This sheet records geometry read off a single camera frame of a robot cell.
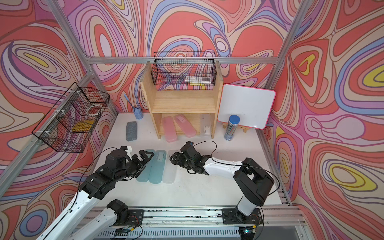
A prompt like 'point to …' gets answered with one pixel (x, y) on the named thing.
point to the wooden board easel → (244, 128)
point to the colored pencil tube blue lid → (231, 127)
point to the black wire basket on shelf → (184, 71)
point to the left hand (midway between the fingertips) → (152, 159)
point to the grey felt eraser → (131, 131)
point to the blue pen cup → (138, 112)
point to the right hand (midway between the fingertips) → (175, 164)
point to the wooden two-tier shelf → (182, 112)
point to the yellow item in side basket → (83, 126)
